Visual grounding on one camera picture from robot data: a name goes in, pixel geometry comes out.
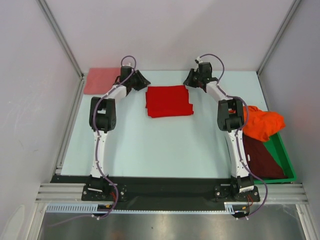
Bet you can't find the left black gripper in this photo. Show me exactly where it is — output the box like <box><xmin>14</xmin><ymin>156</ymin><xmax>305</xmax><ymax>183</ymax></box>
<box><xmin>128</xmin><ymin>70</ymin><xmax>150</xmax><ymax>92</ymax></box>

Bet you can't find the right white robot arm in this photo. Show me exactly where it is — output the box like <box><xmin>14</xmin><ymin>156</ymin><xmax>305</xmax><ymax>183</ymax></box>
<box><xmin>183</xmin><ymin>60</ymin><xmax>254</xmax><ymax>201</ymax></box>

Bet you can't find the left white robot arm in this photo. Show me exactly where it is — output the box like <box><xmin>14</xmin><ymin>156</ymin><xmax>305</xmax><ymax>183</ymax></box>
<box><xmin>89</xmin><ymin>65</ymin><xmax>151</xmax><ymax>179</ymax></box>

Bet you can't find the folded pink t-shirt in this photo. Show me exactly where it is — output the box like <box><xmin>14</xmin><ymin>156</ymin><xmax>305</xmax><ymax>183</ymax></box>
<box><xmin>83</xmin><ymin>67</ymin><xmax>121</xmax><ymax>95</ymax></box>

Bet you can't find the orange t-shirt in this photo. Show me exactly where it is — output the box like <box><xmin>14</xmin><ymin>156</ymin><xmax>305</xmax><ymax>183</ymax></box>
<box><xmin>242</xmin><ymin>105</ymin><xmax>286</xmax><ymax>142</ymax></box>

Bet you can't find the green plastic bin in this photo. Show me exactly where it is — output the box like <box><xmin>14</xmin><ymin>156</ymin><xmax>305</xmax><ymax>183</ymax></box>
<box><xmin>245</xmin><ymin>133</ymin><xmax>297</xmax><ymax>184</ymax></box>

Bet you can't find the dark red t-shirt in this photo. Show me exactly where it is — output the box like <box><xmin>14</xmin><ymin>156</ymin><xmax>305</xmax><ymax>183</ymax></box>
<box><xmin>243</xmin><ymin>134</ymin><xmax>288</xmax><ymax>180</ymax></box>

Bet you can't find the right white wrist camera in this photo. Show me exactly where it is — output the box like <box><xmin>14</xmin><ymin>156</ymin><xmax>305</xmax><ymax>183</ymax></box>
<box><xmin>194</xmin><ymin>57</ymin><xmax>203</xmax><ymax>64</ymax></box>

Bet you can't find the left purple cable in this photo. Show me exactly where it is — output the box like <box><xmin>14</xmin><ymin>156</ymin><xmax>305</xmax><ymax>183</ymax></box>
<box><xmin>92</xmin><ymin>55</ymin><xmax>138</xmax><ymax>187</ymax></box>

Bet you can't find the purple cable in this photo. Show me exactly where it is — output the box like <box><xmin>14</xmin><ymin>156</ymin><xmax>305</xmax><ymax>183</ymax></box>
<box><xmin>197</xmin><ymin>53</ymin><xmax>270</xmax><ymax>201</ymax></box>
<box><xmin>92</xmin><ymin>55</ymin><xmax>138</xmax><ymax>187</ymax></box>

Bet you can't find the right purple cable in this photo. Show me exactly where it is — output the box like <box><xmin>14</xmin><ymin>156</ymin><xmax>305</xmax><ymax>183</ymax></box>
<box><xmin>197</xmin><ymin>53</ymin><xmax>270</xmax><ymax>201</ymax></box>

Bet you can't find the left aluminium side rail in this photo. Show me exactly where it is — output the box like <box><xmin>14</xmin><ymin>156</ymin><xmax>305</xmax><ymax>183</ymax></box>
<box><xmin>52</xmin><ymin>74</ymin><xmax>87</xmax><ymax>176</ymax></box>

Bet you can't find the left aluminium frame post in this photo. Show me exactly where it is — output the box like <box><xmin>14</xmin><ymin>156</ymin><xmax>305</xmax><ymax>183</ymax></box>
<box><xmin>34</xmin><ymin>0</ymin><xmax>85</xmax><ymax>78</ymax></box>

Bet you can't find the aluminium frame post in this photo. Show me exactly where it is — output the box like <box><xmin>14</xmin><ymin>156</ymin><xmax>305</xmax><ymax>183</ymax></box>
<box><xmin>256</xmin><ymin>0</ymin><xmax>302</xmax><ymax>76</ymax></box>
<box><xmin>34</xmin><ymin>0</ymin><xmax>85</xmax><ymax>78</ymax></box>

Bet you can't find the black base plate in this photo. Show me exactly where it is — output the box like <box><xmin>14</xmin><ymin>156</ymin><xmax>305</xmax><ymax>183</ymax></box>
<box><xmin>50</xmin><ymin>175</ymin><xmax>260</xmax><ymax>212</ymax></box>

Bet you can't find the right aluminium frame post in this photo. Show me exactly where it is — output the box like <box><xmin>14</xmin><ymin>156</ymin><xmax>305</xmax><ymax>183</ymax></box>
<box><xmin>256</xmin><ymin>0</ymin><xmax>302</xmax><ymax>76</ymax></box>

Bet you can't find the slotted cable duct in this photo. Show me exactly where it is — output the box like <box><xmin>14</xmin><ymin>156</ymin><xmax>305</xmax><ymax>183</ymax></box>
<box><xmin>46</xmin><ymin>201</ymin><xmax>253</xmax><ymax>215</ymax></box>

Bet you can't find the aluminium front rail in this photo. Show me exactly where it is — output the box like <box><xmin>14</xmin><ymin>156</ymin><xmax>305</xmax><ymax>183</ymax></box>
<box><xmin>35</xmin><ymin>183</ymin><xmax>309</xmax><ymax>205</ymax></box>

